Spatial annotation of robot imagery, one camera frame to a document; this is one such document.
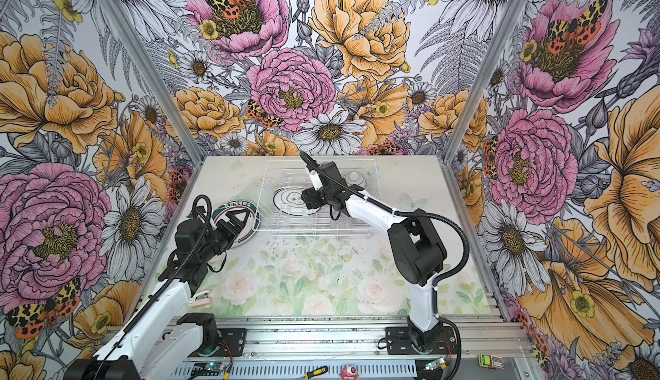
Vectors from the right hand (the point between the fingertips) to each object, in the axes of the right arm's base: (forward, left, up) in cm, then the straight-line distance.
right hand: (312, 199), depth 92 cm
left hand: (-11, +20, +2) cm, 23 cm away
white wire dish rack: (+25, +17, -13) cm, 33 cm away
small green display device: (-47, -48, -10) cm, 68 cm away
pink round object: (-50, -10, -8) cm, 51 cm away
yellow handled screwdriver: (-49, -2, -12) cm, 50 cm away
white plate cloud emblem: (+2, +9, -4) cm, 10 cm away
